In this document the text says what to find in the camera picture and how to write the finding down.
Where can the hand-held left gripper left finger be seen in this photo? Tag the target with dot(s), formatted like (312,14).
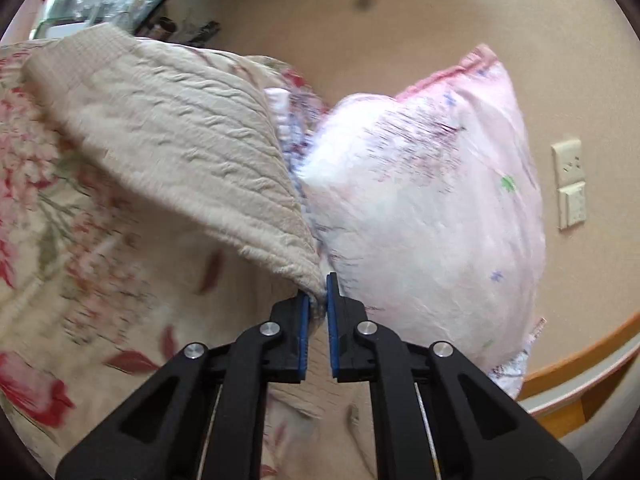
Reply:
(303,332)

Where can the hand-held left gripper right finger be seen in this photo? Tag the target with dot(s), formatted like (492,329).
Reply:
(333,332)

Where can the pink floral pillow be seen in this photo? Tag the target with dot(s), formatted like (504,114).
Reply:
(425,210)

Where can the pale blue lavender-print pillow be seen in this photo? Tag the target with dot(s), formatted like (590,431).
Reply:
(287,125)

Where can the floral bed cover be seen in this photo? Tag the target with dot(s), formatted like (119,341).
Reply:
(100,285)

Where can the wooden headboard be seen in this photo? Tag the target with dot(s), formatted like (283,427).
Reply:
(590,350)

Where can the small dark bottles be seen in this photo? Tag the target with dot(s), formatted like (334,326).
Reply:
(205,30)

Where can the cream wall switch plate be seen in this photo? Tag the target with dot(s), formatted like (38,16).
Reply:
(572,207)

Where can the cream wall socket plate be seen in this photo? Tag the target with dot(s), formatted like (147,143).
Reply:
(567,162)

